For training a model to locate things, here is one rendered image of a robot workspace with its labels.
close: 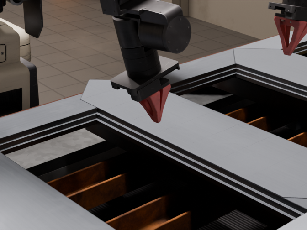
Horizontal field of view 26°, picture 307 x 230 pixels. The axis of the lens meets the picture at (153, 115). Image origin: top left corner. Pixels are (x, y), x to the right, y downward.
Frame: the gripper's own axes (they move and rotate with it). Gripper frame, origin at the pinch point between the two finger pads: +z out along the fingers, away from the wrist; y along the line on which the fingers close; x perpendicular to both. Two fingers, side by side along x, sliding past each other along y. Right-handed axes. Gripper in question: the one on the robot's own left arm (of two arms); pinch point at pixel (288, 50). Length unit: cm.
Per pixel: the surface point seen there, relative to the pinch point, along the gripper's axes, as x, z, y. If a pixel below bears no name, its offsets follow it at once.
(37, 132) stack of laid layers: 29, 23, -38
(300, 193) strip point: -22.2, 20.3, -19.2
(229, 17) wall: 258, 16, 267
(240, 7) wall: 246, 7, 264
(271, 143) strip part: -6.6, 17.0, -8.7
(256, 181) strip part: -14.8, 20.5, -21.8
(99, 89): 37.8, 16.6, -17.0
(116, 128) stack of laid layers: 21.9, 21.1, -23.6
